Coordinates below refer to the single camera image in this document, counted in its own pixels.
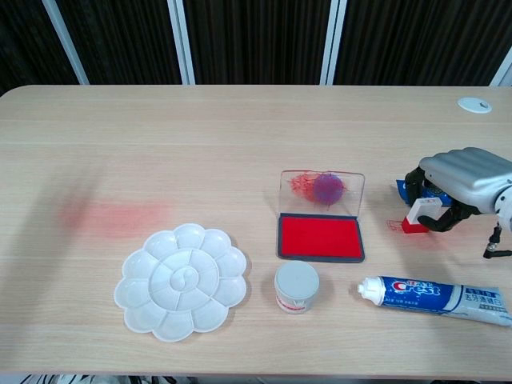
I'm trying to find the red ink pad clear lid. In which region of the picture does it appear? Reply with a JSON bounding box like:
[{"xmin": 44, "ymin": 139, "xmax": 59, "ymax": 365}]
[{"xmin": 274, "ymin": 170, "xmax": 367, "ymax": 264}]

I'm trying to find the white flower paint palette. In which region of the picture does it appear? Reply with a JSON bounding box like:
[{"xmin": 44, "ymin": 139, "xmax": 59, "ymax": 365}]
[{"xmin": 114, "ymin": 222, "xmax": 248, "ymax": 343}]

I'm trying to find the blue white toothpaste tube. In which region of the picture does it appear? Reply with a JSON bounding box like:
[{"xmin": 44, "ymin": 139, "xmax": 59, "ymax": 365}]
[{"xmin": 356, "ymin": 274, "xmax": 512, "ymax": 328}]

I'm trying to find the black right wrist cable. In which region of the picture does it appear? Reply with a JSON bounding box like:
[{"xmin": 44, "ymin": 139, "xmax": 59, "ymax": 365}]
[{"xmin": 482, "ymin": 223, "xmax": 512, "ymax": 259}]

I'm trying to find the white red rectangular stamp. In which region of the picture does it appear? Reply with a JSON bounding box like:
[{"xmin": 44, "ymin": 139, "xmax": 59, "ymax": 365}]
[{"xmin": 402, "ymin": 198, "xmax": 441, "ymax": 235}]

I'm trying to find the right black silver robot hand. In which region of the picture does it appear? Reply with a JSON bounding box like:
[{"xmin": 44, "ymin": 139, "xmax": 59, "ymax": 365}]
[{"xmin": 403, "ymin": 146, "xmax": 512, "ymax": 234}]

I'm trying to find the black partition panel white frame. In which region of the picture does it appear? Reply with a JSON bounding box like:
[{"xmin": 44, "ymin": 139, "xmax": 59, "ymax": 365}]
[
  {"xmin": 0, "ymin": 0, "xmax": 89, "ymax": 97},
  {"xmin": 42, "ymin": 0, "xmax": 197, "ymax": 86},
  {"xmin": 319, "ymin": 0, "xmax": 512, "ymax": 87},
  {"xmin": 495, "ymin": 59, "xmax": 512, "ymax": 87},
  {"xmin": 167, "ymin": 0, "xmax": 347, "ymax": 86}
]

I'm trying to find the small jar grey lid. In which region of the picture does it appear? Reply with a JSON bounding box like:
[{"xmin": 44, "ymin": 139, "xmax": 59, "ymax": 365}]
[{"xmin": 274, "ymin": 260, "xmax": 321, "ymax": 316}]

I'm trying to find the blue cookie packet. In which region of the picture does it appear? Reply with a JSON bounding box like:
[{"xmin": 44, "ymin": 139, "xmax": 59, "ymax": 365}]
[{"xmin": 395, "ymin": 178, "xmax": 451, "ymax": 207}]

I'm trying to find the white table cable grommet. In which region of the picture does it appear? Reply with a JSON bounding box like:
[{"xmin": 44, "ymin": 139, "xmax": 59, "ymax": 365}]
[{"xmin": 457, "ymin": 97, "xmax": 493, "ymax": 115}]

